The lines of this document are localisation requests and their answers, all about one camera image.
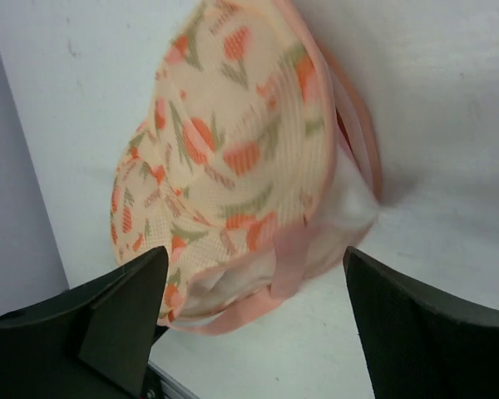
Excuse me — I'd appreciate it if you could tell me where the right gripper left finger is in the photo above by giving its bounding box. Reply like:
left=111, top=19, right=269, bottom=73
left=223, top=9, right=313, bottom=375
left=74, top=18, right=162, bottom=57
left=0, top=247, right=168, bottom=398

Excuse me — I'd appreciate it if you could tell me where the floral mesh laundry bag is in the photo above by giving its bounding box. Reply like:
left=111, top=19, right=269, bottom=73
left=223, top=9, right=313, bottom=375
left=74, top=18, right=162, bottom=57
left=110, top=1, right=381, bottom=335

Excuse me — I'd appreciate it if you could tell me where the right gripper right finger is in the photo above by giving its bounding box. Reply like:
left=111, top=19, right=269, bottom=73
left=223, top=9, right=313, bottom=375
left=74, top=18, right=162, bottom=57
left=343, top=247, right=499, bottom=398

